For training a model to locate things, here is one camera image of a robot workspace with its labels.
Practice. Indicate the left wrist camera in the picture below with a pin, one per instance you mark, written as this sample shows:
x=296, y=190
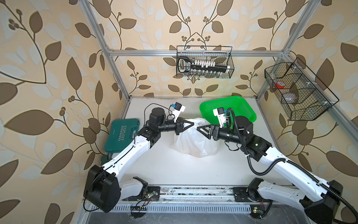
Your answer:
x=177, y=109

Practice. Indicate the green tool case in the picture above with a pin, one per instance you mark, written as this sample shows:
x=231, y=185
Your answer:
x=121, y=135

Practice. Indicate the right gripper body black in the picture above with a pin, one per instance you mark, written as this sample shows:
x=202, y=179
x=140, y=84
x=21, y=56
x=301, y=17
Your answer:
x=226, y=134

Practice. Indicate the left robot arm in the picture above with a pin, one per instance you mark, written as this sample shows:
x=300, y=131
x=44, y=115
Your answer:
x=104, y=188

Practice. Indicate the right wire basket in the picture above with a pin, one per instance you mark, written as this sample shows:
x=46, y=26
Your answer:
x=307, y=94

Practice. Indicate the printed white plastic bag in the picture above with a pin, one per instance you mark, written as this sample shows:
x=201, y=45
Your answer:
x=193, y=143

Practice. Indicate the back wire basket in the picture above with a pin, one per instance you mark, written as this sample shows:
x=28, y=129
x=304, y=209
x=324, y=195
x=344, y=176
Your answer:
x=220, y=54

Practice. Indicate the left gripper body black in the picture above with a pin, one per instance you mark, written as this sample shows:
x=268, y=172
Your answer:
x=166, y=126

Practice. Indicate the wire basket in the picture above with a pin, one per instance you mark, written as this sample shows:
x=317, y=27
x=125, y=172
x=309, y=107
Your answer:
x=307, y=94
x=220, y=54

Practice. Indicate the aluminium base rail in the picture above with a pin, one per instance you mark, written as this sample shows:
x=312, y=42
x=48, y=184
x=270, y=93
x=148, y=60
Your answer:
x=204, y=194

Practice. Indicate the green plastic basket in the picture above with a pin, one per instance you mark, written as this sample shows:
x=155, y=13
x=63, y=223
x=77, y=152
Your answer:
x=240, y=106

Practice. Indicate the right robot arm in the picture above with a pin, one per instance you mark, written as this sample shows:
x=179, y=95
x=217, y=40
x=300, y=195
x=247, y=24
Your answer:
x=318, y=198

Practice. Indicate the red tape roll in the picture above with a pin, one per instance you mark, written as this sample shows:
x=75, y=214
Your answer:
x=280, y=85

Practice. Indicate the black white tool set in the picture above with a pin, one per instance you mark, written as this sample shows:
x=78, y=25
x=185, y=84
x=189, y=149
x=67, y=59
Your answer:
x=186, y=65

